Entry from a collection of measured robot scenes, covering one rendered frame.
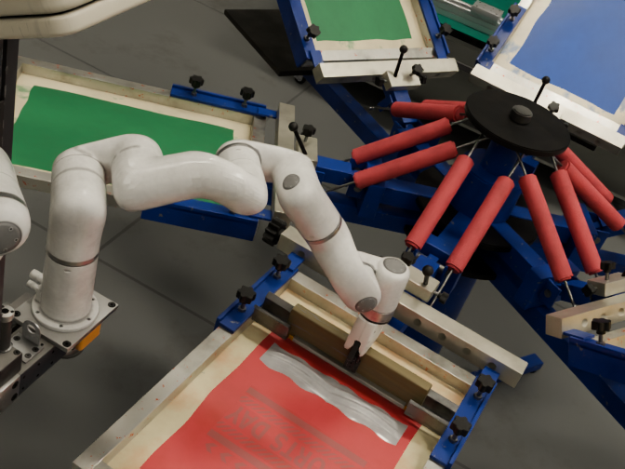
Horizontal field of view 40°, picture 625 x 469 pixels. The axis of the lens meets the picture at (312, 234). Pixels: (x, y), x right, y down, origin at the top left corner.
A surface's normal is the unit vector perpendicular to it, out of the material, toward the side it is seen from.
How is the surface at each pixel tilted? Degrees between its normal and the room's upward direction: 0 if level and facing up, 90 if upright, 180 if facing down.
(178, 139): 0
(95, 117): 0
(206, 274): 0
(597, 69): 32
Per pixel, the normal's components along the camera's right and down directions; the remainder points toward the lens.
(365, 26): 0.48, -0.30
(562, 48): -0.04, -0.41
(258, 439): 0.26, -0.76
